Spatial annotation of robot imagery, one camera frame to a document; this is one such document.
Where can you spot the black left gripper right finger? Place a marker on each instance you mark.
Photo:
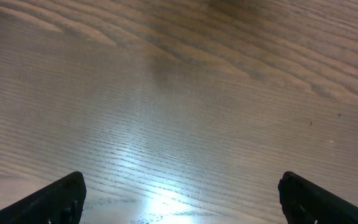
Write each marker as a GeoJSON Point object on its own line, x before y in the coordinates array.
{"type": "Point", "coordinates": [305, 202]}

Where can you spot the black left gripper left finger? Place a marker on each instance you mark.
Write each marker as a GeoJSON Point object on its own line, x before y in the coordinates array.
{"type": "Point", "coordinates": [60, 202]}

